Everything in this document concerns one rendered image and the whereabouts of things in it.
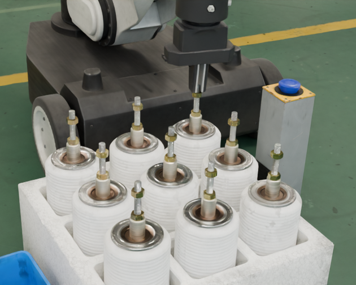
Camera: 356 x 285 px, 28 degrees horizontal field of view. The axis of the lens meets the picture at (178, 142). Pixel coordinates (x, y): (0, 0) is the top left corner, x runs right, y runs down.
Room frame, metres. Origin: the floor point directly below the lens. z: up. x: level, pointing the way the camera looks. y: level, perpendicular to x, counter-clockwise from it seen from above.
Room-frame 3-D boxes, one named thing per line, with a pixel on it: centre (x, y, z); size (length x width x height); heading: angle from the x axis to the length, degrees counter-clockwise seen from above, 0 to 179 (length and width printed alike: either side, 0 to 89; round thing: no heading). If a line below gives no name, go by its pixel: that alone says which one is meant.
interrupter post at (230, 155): (1.03, -0.09, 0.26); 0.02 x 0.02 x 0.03
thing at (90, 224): (0.90, 0.11, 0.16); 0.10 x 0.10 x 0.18
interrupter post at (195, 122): (1.13, -0.03, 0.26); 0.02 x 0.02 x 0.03
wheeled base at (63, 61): (1.68, 0.15, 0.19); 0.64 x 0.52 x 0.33; 29
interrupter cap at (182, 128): (1.13, -0.03, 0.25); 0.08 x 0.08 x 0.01
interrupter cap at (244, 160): (1.03, -0.09, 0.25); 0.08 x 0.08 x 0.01
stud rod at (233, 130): (1.03, -0.09, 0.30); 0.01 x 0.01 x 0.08
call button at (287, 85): (1.18, -0.20, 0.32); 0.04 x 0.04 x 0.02
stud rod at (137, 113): (1.07, 0.07, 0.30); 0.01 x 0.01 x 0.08
